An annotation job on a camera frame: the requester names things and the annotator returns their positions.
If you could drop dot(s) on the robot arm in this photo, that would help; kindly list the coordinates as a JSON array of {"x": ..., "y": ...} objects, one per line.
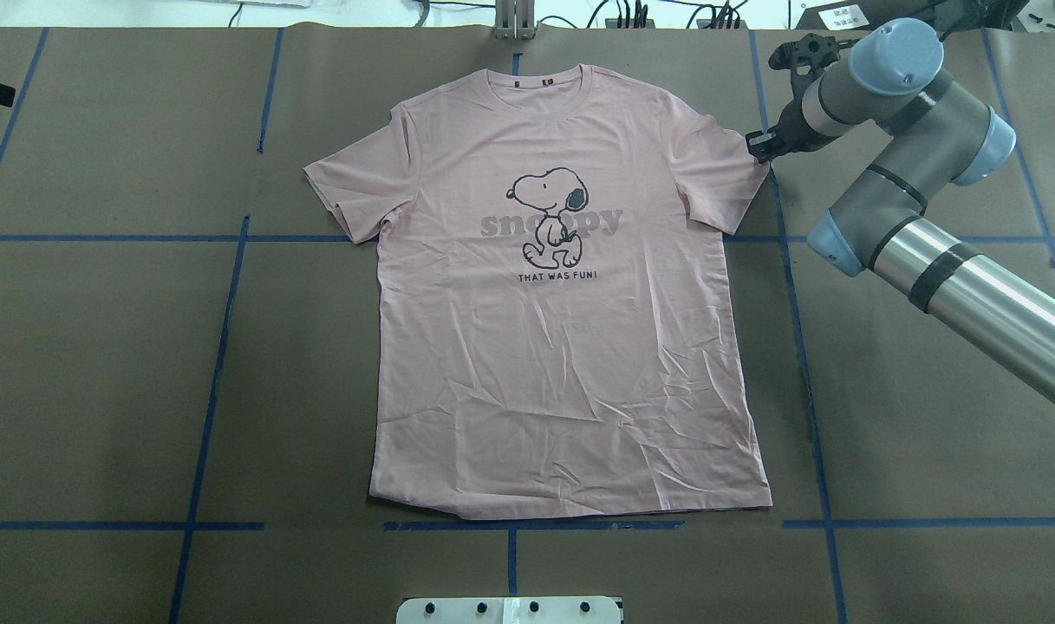
[{"x": 940, "y": 134}]

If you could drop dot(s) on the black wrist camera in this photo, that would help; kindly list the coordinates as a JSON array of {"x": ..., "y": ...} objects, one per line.
[{"x": 807, "y": 59}]

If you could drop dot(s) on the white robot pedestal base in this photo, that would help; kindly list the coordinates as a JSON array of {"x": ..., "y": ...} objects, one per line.
[{"x": 512, "y": 609}]

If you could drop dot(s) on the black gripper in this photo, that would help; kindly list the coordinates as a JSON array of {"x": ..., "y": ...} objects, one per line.
[{"x": 784, "y": 133}]

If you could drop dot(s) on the pink Snoopy t-shirt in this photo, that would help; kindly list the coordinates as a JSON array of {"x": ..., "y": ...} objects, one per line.
[{"x": 556, "y": 319}]

